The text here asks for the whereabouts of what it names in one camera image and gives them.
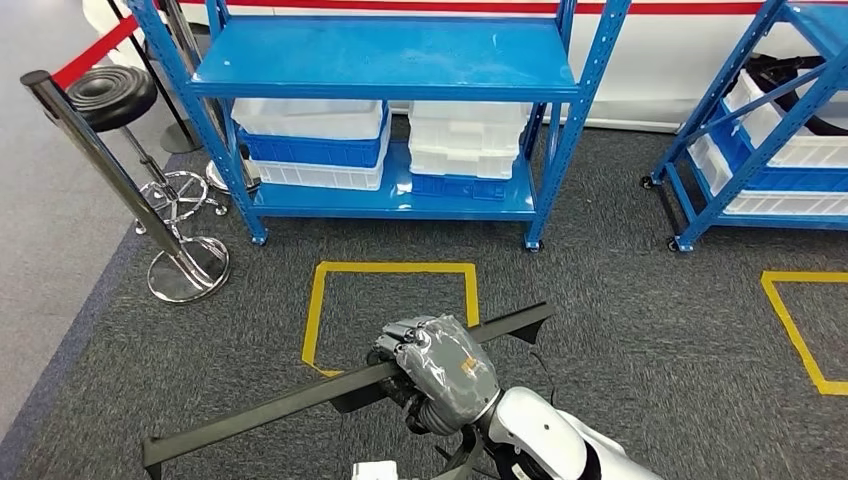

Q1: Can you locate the chrome stanchion post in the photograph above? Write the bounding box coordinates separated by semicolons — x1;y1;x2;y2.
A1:
19;69;231;306
158;0;261;198

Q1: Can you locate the red barrier belt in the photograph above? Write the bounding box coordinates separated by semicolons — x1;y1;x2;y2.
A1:
51;14;142;91
178;0;786;16

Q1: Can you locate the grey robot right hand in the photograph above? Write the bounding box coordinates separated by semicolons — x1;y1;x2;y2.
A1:
367;314;503;439

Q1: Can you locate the blue plastic bin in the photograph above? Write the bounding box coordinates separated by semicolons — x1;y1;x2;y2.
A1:
410;172;510;202
706;102;848;195
236;109;393;170

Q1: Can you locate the black stanchion post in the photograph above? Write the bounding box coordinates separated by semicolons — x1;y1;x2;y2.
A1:
105;0;203;155

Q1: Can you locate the white car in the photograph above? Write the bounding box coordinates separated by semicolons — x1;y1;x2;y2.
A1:
82;0;848;134

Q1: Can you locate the blue metal shelf rack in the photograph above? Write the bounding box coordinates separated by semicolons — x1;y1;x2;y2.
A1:
125;0;634;253
639;0;848;254

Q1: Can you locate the black chrome bar stool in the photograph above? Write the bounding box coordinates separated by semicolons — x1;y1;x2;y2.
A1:
66;64;230;238

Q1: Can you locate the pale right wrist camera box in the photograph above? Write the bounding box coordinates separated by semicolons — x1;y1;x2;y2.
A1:
351;461;400;480

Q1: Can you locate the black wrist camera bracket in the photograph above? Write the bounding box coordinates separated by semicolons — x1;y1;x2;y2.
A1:
397;427;498;480

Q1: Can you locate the black plastic plate frame part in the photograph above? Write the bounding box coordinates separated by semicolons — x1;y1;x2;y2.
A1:
140;301;556;480

